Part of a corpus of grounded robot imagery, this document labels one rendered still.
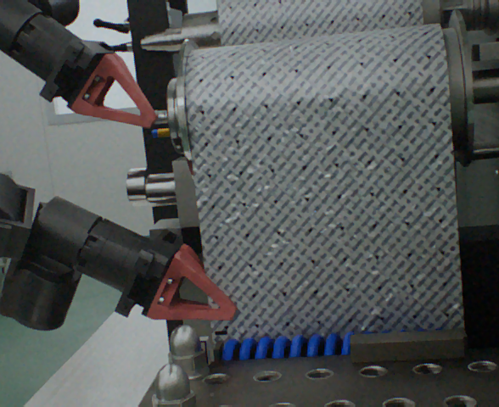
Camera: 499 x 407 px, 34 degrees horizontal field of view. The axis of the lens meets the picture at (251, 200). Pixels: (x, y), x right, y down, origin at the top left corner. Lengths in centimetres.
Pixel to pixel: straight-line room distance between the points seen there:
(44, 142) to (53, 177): 29
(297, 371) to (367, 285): 11
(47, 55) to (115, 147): 579
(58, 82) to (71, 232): 15
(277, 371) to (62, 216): 25
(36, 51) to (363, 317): 41
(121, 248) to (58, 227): 6
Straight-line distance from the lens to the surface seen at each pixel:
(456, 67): 76
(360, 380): 69
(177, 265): 76
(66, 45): 84
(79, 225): 78
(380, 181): 75
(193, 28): 105
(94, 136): 666
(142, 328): 134
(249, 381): 71
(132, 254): 77
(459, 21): 77
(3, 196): 78
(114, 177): 666
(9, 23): 86
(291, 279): 77
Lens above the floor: 129
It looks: 9 degrees down
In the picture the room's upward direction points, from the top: 6 degrees counter-clockwise
